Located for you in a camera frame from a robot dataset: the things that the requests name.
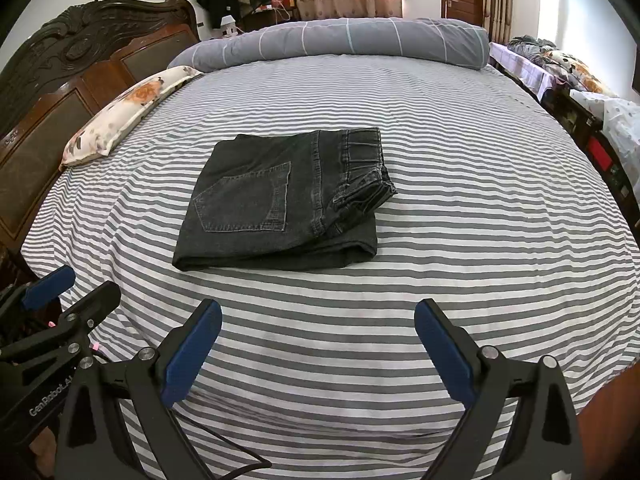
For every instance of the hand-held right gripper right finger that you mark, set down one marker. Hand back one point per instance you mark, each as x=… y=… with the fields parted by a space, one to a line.
x=445 y=355

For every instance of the cluttered side table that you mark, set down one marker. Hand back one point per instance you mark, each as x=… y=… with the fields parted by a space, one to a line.
x=280 y=10

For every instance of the dark wooden side cabinet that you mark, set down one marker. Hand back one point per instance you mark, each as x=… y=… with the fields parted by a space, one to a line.
x=600 y=155

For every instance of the grey white striped bedsheet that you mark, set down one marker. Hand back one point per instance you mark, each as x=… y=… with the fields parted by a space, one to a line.
x=350 y=310

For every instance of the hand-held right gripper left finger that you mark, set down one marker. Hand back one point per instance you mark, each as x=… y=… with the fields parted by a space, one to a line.
x=190 y=355

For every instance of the floral pillow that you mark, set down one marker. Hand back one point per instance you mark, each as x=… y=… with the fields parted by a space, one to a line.
x=125 y=110

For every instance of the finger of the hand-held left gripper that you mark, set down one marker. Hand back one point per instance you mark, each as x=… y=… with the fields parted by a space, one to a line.
x=97 y=300
x=47 y=283

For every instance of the floral blanket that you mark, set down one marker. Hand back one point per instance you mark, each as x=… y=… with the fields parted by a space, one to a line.
x=565 y=62

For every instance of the carved wooden headboard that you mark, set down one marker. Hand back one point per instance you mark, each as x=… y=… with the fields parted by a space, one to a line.
x=50 y=125

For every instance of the small white figurine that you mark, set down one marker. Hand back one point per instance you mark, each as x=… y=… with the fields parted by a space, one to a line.
x=227 y=26

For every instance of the white dotted cloth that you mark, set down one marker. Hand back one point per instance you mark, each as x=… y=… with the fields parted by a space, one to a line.
x=620 y=120

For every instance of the grey rolled duvet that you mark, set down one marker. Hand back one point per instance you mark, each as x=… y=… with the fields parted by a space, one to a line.
x=325 y=42

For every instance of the pale checked cloth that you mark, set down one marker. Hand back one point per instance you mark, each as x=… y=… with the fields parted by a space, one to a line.
x=525 y=72

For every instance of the beige patterned curtain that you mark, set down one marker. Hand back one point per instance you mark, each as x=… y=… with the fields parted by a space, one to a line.
x=497 y=0

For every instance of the black denim pants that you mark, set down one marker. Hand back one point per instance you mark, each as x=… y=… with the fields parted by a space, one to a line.
x=250 y=210

